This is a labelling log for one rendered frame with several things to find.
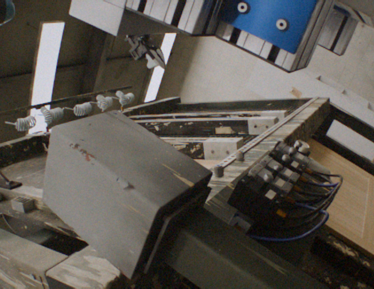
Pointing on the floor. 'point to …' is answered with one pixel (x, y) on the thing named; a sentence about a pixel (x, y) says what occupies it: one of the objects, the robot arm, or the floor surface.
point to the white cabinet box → (263, 68)
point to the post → (228, 257)
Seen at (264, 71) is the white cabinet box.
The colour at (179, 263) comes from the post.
